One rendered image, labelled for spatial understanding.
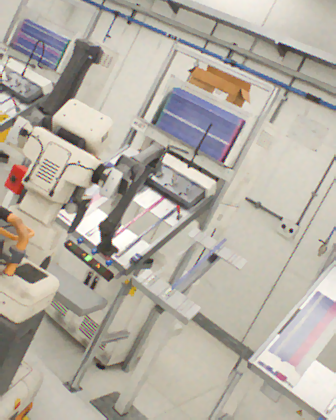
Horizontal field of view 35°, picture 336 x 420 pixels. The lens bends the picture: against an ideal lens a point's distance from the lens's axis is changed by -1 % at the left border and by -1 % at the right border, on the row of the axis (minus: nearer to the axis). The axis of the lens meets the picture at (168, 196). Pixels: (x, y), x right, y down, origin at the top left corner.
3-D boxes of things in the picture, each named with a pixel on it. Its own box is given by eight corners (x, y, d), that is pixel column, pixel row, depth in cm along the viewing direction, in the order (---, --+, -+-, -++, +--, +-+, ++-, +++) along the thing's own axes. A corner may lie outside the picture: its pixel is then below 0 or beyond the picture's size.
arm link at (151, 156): (154, 135, 254) (172, 145, 253) (142, 158, 260) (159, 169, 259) (118, 155, 214) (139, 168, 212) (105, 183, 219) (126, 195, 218)
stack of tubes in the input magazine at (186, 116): (220, 162, 296) (243, 118, 292) (153, 125, 321) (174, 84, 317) (229, 165, 307) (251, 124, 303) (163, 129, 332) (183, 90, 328)
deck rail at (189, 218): (126, 276, 269) (126, 269, 265) (123, 274, 270) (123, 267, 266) (213, 203, 308) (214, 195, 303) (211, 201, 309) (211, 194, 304)
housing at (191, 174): (206, 206, 307) (208, 188, 297) (145, 169, 331) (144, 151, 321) (215, 199, 312) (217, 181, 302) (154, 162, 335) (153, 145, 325)
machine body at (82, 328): (101, 374, 303) (149, 284, 294) (26, 306, 337) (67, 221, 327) (158, 357, 360) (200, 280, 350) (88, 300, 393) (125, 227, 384)
